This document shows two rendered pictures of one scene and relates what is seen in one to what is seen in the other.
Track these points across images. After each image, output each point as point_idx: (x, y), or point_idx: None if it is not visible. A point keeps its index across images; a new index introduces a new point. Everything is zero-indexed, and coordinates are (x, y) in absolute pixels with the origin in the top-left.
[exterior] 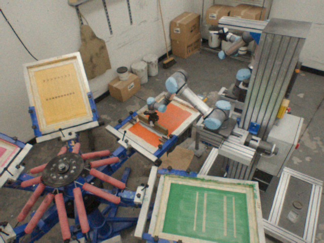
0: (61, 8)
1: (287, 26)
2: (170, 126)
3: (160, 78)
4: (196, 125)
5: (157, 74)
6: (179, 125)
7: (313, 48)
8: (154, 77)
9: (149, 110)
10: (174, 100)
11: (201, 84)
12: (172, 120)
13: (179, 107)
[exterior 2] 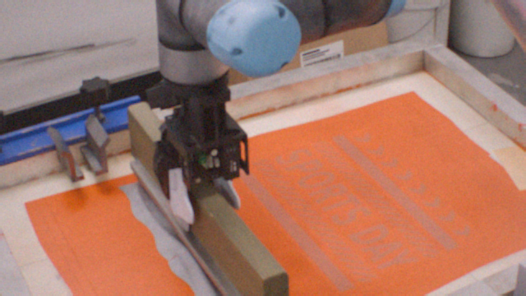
0: None
1: None
2: (348, 279)
3: (518, 76)
4: (517, 275)
5: (508, 56)
6: (434, 288)
7: None
8: (486, 65)
9: (163, 49)
10: (483, 113)
11: None
12: (394, 236)
13: (501, 161)
